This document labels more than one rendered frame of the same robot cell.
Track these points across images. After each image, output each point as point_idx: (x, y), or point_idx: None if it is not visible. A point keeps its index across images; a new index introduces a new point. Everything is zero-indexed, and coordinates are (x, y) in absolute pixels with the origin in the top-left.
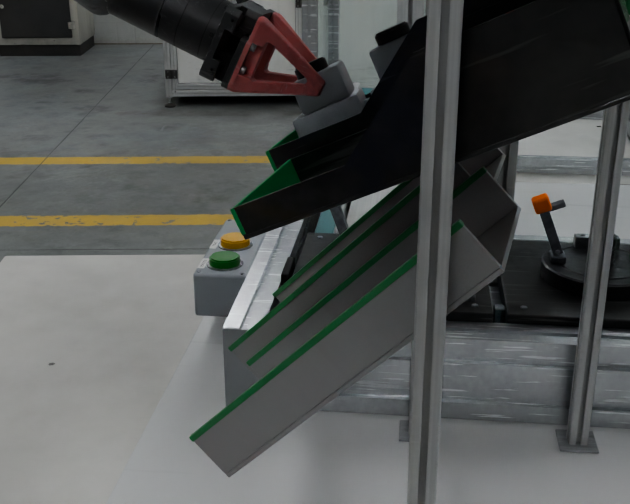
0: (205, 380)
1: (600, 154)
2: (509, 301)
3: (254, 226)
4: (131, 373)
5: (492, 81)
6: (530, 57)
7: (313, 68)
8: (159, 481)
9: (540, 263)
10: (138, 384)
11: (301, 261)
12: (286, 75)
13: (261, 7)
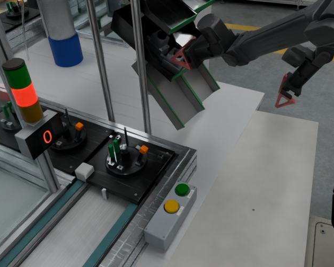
0: (199, 183)
1: (103, 67)
2: (107, 135)
3: None
4: (223, 195)
5: None
6: None
7: (179, 49)
8: (221, 147)
9: (75, 152)
10: (222, 188)
11: (154, 176)
12: (182, 61)
13: (188, 45)
